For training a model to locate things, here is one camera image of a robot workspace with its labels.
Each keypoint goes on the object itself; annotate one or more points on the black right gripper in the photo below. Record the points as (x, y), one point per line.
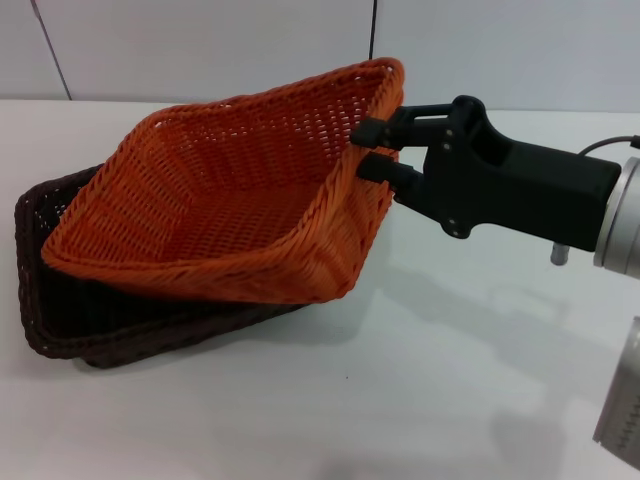
(510, 185)

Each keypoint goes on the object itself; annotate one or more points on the orange woven plastic basket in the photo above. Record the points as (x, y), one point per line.
(225, 200)

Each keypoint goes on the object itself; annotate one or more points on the dark brown woven basket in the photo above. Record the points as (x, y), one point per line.
(75, 325)

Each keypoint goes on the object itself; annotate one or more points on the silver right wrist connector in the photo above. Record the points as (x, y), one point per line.
(560, 255)

